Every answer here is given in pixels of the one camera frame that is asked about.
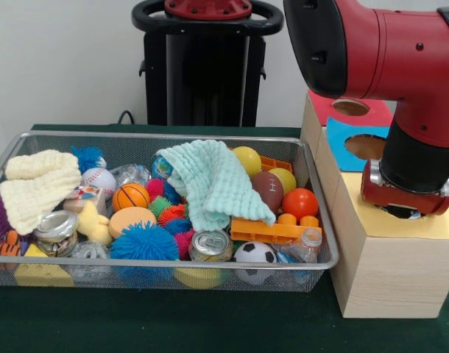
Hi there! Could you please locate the brown toy football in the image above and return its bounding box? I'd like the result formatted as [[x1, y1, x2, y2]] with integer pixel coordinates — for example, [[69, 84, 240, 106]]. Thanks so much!
[[250, 171, 285, 213]]

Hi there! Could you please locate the orange toy building brick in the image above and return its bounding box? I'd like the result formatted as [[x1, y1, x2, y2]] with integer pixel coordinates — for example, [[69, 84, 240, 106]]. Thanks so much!
[[230, 213, 323, 243]]

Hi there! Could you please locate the cream knitted cloth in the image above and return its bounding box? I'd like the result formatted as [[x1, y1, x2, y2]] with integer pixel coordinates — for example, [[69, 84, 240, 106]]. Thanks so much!
[[0, 149, 82, 236]]

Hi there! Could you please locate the blue spiky ball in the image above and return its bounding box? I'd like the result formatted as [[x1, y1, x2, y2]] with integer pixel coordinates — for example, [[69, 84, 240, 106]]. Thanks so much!
[[109, 220, 180, 262]]

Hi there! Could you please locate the orange ball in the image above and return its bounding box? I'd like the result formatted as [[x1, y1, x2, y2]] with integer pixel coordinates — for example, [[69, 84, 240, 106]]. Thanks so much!
[[282, 188, 319, 221]]

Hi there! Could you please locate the mint green knitted cloth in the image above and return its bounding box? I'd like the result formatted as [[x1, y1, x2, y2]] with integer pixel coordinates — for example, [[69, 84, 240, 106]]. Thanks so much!
[[155, 139, 277, 233]]

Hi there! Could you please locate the large yellow ball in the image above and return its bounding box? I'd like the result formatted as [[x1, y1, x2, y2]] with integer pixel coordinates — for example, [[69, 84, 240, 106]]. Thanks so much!
[[231, 146, 263, 177]]

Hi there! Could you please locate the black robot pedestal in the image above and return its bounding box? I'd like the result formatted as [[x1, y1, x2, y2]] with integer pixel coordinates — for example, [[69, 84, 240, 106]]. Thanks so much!
[[131, 0, 284, 128]]

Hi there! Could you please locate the dark green tablecloth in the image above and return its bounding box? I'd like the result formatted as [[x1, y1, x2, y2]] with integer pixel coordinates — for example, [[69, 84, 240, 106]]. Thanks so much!
[[0, 124, 449, 353]]

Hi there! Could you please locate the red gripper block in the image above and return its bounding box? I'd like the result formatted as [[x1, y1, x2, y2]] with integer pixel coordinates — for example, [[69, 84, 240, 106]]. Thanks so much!
[[360, 160, 449, 216]]

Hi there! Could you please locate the small orange basketball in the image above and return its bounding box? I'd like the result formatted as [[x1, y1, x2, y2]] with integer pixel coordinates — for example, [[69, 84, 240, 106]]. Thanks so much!
[[112, 182, 151, 213]]

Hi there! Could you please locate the metal mesh bin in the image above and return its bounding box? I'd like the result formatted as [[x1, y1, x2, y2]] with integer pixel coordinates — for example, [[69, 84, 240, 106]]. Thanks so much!
[[0, 130, 339, 293]]

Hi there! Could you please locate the silver drink can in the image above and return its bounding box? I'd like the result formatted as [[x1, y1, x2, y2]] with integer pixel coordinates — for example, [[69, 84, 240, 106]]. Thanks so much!
[[189, 228, 235, 263]]

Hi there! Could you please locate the wooden box with three holes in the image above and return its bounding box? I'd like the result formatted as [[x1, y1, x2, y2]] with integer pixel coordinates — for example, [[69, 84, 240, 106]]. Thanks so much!
[[300, 90, 449, 319]]

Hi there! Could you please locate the small soccer ball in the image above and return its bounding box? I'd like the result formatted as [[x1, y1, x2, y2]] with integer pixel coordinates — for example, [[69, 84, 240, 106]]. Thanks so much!
[[233, 241, 277, 264]]

